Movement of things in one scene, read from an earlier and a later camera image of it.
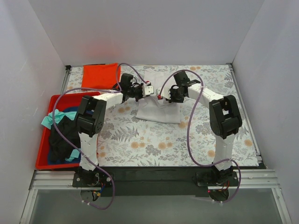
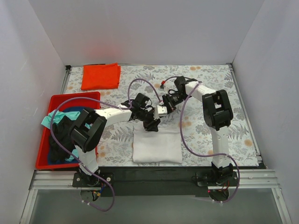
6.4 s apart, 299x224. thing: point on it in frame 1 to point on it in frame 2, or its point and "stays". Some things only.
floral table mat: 164,120 stays
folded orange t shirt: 102,76 stays
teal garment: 47,121 stays
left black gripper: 140,92 to 149,122
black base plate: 153,180 stays
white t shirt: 152,108 to 156,147
